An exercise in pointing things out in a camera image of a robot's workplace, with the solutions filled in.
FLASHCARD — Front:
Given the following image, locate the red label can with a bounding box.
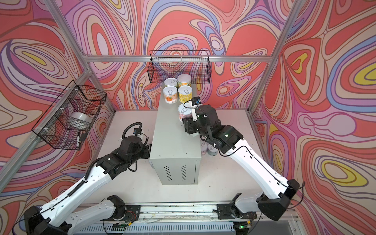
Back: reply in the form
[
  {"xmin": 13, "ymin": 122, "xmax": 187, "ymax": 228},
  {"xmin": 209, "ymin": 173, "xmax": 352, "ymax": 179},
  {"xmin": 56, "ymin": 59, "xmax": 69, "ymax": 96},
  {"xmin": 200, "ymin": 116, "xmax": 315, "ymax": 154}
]
[
  {"xmin": 178, "ymin": 106, "xmax": 192, "ymax": 121},
  {"xmin": 200, "ymin": 141, "xmax": 208, "ymax": 156}
]

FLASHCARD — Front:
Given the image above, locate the yellow label can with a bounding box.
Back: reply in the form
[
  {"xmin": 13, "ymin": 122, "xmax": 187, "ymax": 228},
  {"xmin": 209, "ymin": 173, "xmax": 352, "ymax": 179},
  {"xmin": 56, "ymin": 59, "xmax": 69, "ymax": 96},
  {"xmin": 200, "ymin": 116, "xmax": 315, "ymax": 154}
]
[{"xmin": 178, "ymin": 85, "xmax": 193, "ymax": 103}]

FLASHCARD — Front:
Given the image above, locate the can mid column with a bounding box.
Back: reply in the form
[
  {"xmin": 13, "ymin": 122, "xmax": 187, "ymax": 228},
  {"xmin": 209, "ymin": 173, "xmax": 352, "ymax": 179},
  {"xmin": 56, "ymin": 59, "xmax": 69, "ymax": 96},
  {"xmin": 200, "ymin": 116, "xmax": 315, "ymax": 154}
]
[{"xmin": 163, "ymin": 86, "xmax": 178, "ymax": 104}]

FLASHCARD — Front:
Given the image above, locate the orange label can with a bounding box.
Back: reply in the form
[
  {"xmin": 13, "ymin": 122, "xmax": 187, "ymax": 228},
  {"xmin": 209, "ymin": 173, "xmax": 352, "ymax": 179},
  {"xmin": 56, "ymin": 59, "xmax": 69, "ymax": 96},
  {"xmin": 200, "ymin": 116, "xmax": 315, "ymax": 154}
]
[{"xmin": 177, "ymin": 73, "xmax": 192, "ymax": 88}]

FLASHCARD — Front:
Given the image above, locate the green label can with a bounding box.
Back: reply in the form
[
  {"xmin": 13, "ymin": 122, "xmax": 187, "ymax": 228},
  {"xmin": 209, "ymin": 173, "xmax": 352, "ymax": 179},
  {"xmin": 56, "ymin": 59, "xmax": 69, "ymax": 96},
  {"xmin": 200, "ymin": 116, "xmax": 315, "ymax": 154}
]
[{"xmin": 164, "ymin": 77, "xmax": 178, "ymax": 88}]

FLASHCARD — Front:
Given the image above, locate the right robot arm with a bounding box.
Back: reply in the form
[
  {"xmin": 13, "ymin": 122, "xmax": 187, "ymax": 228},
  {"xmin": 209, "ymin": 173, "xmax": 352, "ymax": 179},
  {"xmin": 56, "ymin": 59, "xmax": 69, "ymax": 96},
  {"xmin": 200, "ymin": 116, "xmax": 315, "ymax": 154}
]
[{"xmin": 182, "ymin": 100, "xmax": 303, "ymax": 221}]

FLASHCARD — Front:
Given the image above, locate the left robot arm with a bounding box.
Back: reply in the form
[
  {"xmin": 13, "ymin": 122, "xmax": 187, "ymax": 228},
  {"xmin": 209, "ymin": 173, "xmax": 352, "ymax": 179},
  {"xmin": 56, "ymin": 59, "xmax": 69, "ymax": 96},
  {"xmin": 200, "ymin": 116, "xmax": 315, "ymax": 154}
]
[{"xmin": 24, "ymin": 135, "xmax": 151, "ymax": 235}]

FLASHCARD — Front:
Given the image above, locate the grey metal cabinet counter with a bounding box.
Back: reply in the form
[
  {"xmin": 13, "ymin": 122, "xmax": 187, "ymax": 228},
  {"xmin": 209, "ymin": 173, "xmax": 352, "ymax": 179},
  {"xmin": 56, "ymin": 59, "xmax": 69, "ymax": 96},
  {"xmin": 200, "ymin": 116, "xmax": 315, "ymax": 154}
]
[{"xmin": 149, "ymin": 92, "xmax": 201, "ymax": 185}]

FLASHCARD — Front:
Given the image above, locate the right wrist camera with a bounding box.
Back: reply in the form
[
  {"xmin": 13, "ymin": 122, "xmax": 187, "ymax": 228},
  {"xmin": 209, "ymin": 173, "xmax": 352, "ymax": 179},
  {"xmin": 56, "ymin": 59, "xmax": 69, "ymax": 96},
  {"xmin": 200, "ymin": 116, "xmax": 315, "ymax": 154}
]
[{"xmin": 191, "ymin": 97, "xmax": 202, "ymax": 107}]

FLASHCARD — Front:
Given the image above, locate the black wire basket left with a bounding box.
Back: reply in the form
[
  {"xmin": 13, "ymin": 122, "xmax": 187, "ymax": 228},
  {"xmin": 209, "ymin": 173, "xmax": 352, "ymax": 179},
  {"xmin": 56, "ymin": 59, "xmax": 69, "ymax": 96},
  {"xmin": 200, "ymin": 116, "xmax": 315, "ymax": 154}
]
[{"xmin": 31, "ymin": 81, "xmax": 107, "ymax": 150}]

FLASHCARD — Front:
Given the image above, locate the black wire basket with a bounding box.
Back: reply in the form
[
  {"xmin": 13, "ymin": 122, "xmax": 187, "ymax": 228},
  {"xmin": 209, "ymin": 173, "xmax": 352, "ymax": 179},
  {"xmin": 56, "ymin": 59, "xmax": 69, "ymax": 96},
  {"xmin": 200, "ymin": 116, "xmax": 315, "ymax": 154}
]
[
  {"xmin": 31, "ymin": 81, "xmax": 107, "ymax": 150},
  {"xmin": 147, "ymin": 50, "xmax": 212, "ymax": 84}
]

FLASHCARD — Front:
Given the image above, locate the black wire basket back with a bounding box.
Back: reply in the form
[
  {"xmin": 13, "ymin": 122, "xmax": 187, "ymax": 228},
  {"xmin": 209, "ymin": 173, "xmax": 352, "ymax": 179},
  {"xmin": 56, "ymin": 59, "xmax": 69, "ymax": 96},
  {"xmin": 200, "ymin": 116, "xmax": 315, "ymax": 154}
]
[{"xmin": 147, "ymin": 50, "xmax": 212, "ymax": 84}]

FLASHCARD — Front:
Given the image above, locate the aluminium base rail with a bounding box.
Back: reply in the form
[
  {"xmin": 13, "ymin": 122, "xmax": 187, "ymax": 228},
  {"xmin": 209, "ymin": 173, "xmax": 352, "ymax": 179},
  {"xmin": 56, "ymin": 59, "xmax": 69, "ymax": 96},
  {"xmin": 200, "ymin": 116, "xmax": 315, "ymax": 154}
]
[{"xmin": 73, "ymin": 201, "xmax": 300, "ymax": 235}]

